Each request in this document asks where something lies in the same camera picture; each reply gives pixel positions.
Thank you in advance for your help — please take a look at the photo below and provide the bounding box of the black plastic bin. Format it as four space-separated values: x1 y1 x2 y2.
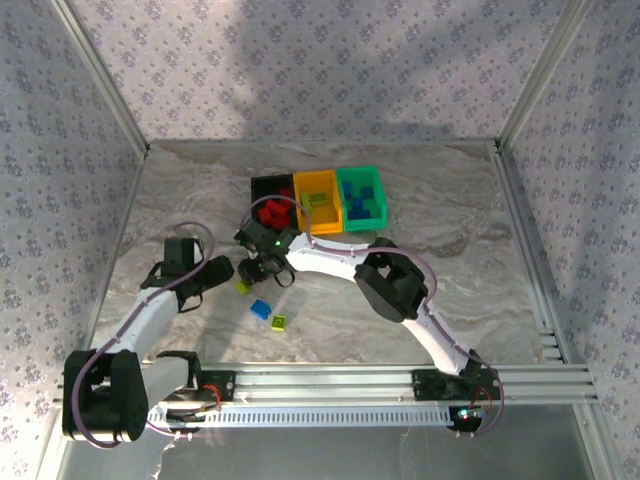
249 173 301 232

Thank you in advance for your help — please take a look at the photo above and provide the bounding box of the yellow plastic bin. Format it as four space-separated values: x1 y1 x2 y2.
292 168 346 236

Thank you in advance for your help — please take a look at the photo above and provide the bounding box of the aluminium corner post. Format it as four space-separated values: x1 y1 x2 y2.
496 0 590 151
49 0 151 157

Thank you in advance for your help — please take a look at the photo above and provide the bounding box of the white slotted cable duct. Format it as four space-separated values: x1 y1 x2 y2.
149 405 464 430

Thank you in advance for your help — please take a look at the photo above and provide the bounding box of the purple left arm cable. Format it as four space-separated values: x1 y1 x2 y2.
72 222 217 447

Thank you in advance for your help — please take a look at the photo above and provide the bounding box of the aluminium back rail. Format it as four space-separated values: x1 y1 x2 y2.
147 138 501 149

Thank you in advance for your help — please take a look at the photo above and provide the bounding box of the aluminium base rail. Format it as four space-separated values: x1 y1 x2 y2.
54 363 600 407

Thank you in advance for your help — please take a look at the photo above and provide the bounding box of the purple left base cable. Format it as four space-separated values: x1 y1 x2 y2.
147 419 201 444

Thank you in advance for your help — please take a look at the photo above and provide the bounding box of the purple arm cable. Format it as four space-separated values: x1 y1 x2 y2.
241 196 489 374
72 222 217 447

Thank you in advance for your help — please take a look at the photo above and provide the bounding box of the red left base wire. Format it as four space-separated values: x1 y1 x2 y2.
199 383 224 409

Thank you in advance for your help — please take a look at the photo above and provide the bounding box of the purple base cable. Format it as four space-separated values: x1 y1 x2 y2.
147 419 201 444
469 367 505 439

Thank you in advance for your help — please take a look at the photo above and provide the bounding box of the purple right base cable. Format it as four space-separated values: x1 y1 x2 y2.
469 367 505 439

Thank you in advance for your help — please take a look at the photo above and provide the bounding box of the green plastic bin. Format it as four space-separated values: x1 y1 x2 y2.
335 164 390 234

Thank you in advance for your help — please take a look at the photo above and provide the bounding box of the circuit board with LED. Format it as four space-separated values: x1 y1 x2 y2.
447 405 486 434

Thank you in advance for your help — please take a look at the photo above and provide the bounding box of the aluminium side rail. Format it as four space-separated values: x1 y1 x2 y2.
79 149 150 351
492 142 589 369

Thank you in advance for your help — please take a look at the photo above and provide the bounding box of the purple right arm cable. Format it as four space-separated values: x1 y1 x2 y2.
241 196 489 374

